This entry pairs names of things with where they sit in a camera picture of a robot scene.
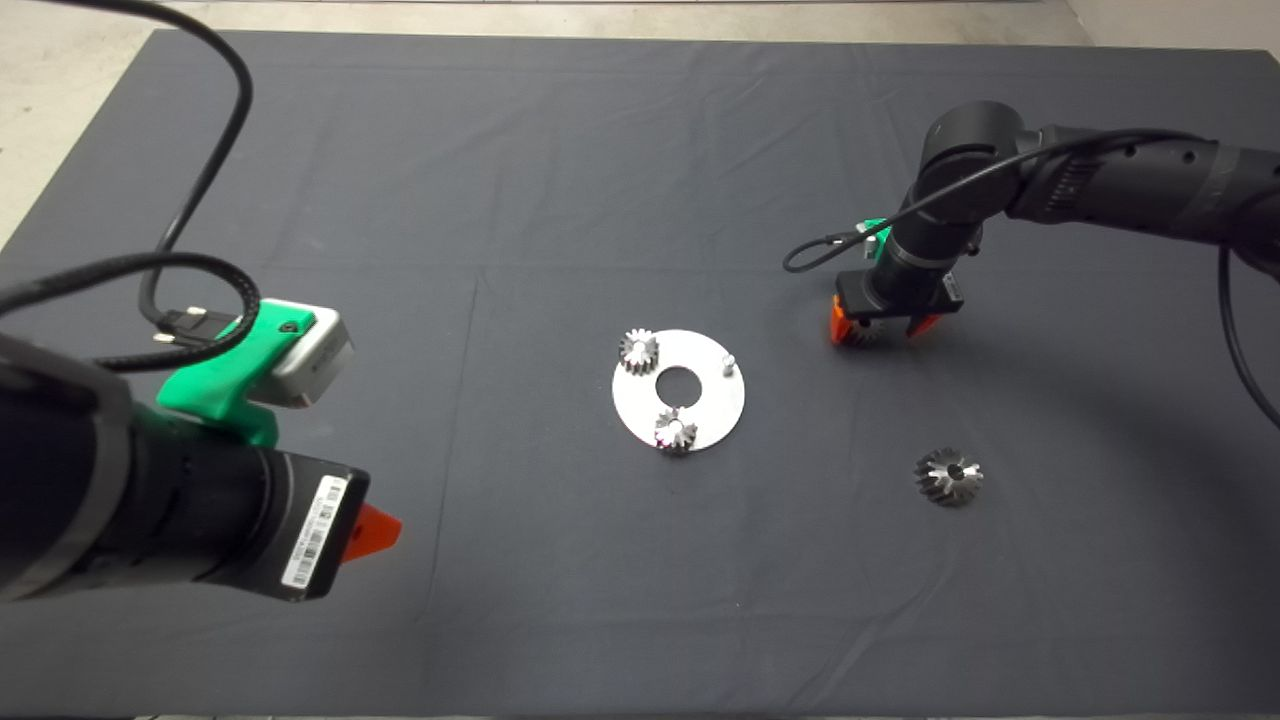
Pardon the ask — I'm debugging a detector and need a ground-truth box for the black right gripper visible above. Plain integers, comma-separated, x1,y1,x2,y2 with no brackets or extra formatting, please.
830,268,967,348

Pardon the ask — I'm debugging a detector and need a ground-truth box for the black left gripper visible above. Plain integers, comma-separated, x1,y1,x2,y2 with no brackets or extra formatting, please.
240,450,403,603

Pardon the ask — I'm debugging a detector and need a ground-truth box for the small steel gear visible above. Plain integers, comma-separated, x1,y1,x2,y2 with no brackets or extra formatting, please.
653,407,698,456
618,329,659,376
845,318,906,351

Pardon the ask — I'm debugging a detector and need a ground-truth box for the larger steel gear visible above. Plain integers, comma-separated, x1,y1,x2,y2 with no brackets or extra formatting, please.
913,447,985,508

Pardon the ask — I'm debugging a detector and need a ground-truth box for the round metal plate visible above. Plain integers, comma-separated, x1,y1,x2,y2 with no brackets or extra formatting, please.
611,329,747,453

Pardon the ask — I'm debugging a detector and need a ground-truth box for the dark table cloth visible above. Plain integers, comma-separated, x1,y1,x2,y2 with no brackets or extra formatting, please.
0,28,1280,717

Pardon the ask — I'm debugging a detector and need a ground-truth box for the silver left camera box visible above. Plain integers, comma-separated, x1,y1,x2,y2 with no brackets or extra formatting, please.
270,307,354,409

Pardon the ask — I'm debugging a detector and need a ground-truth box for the green left camera mount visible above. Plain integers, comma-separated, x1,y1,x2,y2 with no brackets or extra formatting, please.
157,300,321,448

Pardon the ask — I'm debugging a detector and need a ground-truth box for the thin black left camera cable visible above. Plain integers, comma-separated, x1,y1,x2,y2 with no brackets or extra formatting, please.
60,0,253,349

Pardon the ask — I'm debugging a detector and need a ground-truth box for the thick braided black left cable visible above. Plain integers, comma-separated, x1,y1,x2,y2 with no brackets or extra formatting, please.
0,252,263,373

